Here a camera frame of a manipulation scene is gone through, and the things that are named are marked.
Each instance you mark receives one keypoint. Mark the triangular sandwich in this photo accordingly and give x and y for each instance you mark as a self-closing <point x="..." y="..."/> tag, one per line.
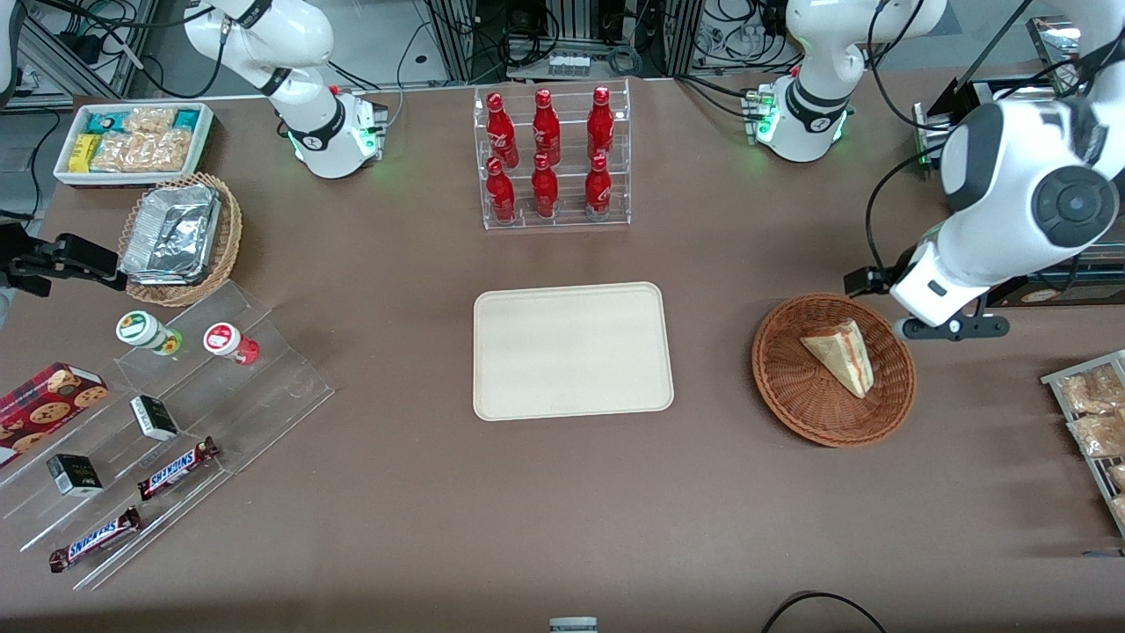
<point x="842" y="356"/>

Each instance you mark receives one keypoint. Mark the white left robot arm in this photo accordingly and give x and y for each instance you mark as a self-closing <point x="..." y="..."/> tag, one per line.
<point x="1011" y="185"/>

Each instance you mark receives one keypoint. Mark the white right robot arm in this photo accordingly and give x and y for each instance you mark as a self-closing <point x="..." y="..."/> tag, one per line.
<point x="264" y="40"/>

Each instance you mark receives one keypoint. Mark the brown round wicker basket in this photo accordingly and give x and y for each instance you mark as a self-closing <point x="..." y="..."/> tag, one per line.
<point x="791" y="391"/>

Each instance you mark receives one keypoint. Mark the beige plastic tray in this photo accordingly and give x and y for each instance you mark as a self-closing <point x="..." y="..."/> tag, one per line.
<point x="571" y="352"/>

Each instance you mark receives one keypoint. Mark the light wicker basket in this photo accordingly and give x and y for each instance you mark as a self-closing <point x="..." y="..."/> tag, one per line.
<point x="228" y="237"/>

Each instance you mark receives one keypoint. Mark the black left wrist connector block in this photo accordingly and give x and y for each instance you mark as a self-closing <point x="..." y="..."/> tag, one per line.
<point x="872" y="280"/>

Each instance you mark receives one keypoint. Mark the black food warmer cabinet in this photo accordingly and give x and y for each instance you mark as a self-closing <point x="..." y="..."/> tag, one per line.
<point x="1083" y="295"/>

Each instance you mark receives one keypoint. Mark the bagged pastry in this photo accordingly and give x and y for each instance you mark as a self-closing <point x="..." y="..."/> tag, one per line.
<point x="1099" y="435"/>
<point x="1119" y="476"/>
<point x="1094" y="389"/>

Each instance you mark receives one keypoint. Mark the red cola bottle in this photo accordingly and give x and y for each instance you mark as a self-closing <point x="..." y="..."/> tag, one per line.
<point x="544" y="189"/>
<point x="600" y="125"/>
<point x="500" y="193"/>
<point x="546" y="130"/>
<point x="500" y="132"/>
<point x="598" y="189"/>

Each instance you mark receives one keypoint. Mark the clear acrylic bottle rack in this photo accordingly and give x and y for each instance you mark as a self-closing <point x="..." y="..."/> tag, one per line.
<point x="567" y="220"/>

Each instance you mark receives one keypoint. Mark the white power strip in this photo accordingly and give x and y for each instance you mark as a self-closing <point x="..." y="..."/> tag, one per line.
<point x="569" y="64"/>

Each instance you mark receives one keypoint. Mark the small grey device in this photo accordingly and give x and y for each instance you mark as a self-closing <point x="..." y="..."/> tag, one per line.
<point x="573" y="625"/>

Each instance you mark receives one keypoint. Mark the clear acrylic tiered stand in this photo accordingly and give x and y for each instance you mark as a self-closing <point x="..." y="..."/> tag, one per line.
<point x="264" y="396"/>

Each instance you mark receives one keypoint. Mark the red lidded cup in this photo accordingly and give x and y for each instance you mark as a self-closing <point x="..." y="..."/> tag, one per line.
<point x="224" y="339"/>

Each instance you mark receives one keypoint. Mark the white rectangular snack bin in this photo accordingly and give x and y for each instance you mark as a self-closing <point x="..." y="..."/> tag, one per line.
<point x="204" y="145"/>

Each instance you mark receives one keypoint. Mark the stacked aluminium foil containers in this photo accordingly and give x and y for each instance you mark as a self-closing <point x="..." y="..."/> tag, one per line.
<point x="171" y="233"/>

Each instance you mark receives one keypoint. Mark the teal snack packet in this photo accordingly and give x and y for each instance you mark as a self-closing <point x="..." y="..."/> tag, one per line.
<point x="105" y="121"/>
<point x="187" y="119"/>

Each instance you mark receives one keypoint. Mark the Snickers chocolate bar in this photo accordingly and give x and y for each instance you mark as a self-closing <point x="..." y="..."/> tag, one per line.
<point x="95" y="539"/>
<point x="176" y="469"/>

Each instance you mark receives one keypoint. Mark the small black box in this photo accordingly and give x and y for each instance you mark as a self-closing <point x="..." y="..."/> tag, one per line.
<point x="75" y="475"/>
<point x="154" y="418"/>

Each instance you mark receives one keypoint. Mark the green lidded cup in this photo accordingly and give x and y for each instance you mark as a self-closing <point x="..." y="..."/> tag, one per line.
<point x="141" y="329"/>

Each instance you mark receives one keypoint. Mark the large clear bag of crackers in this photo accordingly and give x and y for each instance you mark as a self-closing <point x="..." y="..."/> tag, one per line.
<point x="145" y="151"/>

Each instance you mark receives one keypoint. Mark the small clear bag of crackers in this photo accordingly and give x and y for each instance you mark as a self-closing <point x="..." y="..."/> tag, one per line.
<point x="151" y="120"/>

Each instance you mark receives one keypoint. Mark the yellow snack packet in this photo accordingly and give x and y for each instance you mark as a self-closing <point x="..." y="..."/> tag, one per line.
<point x="83" y="152"/>

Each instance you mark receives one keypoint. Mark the red cookie box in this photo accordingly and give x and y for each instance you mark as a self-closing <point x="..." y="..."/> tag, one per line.
<point x="44" y="404"/>

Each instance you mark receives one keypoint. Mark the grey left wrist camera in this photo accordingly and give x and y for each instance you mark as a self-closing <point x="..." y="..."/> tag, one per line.
<point x="954" y="328"/>

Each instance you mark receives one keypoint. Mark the aluminium frame rack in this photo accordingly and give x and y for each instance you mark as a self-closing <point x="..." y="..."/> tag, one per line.
<point x="457" y="35"/>

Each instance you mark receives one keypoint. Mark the black right wrist bracket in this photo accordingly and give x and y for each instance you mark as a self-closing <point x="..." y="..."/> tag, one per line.
<point x="83" y="257"/>

